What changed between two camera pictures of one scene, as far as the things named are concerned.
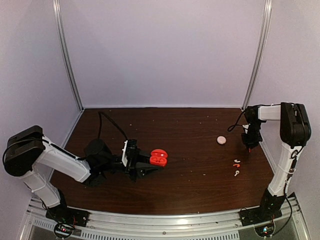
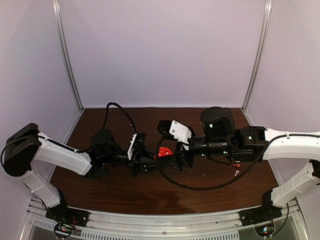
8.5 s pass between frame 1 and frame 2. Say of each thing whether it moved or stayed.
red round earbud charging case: moved
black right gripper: moved
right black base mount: stayed
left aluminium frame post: stayed
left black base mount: stayed
